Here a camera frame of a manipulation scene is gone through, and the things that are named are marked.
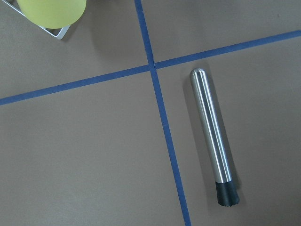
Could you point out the white cup rack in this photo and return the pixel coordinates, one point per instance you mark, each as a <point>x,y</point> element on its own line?
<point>57,33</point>

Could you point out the yellow cup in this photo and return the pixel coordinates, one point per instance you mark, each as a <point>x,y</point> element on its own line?
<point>52,14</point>

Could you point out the steel muddler black tip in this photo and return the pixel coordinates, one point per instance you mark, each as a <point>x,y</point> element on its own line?
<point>225,188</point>

